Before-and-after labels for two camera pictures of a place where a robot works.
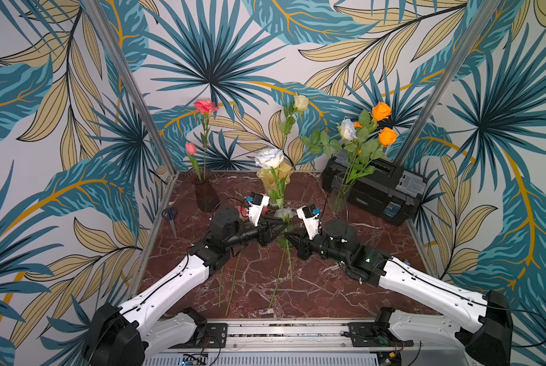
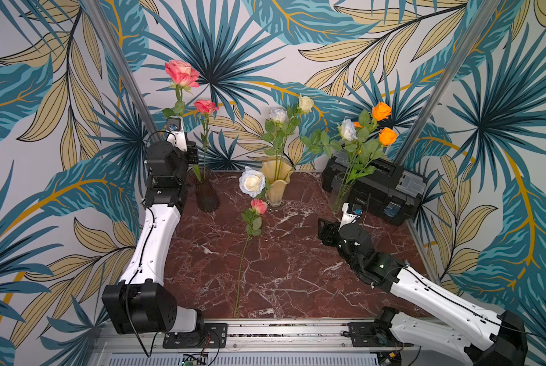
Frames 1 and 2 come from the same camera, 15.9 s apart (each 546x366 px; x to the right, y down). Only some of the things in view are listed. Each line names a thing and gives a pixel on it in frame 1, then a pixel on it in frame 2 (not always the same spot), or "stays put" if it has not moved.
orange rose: [387, 136] stays put
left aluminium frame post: [99, 24] stays put
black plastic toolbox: [377, 184] stays put
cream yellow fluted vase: [275, 180] stays put
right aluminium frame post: [463, 48] stays put
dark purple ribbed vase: [207, 195] stays put
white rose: [284, 242] -> [280, 125]
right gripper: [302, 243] -> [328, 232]
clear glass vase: [340, 187] stays put
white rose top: [320, 141] stays put
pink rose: [242, 213] -> [182, 76]
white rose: [273, 158] -> [253, 183]
